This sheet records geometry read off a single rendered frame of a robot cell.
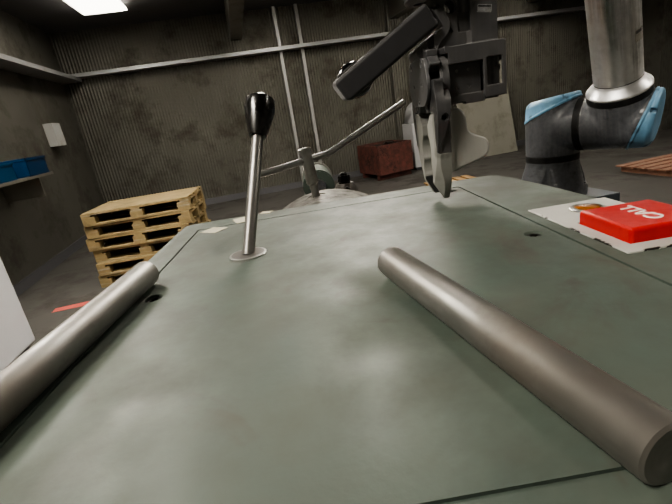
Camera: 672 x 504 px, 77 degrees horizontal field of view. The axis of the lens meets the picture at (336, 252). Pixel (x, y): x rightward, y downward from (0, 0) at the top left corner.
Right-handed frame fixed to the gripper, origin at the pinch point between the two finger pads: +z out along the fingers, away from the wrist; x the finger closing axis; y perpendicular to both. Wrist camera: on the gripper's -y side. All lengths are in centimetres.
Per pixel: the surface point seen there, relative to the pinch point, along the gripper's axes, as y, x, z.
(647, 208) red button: 11.5, -17.5, 1.0
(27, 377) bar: -29.3, -28.3, 0.6
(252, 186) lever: -19.5, -5.3, -3.8
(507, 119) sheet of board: 402, 850, 63
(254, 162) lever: -19.0, -4.1, -6.0
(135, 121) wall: -318, 788, -45
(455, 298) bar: -7.3, -28.6, 0.2
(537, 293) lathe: -1.6, -25.6, 2.2
